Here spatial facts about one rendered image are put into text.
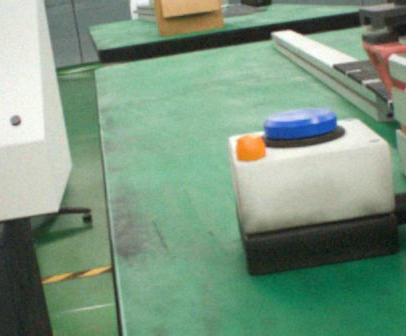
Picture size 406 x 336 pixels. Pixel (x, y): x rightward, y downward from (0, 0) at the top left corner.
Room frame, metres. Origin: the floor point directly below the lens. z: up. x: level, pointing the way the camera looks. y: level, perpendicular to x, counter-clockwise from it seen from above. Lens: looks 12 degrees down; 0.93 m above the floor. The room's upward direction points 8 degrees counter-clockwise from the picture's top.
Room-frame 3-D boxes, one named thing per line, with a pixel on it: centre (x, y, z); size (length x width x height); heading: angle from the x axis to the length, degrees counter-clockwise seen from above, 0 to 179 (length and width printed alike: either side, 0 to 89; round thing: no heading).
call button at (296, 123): (0.45, -0.06, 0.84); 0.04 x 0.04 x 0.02
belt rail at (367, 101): (1.24, -0.20, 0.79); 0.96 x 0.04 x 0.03; 179
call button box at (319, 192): (0.45, -0.06, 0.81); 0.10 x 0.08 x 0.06; 89
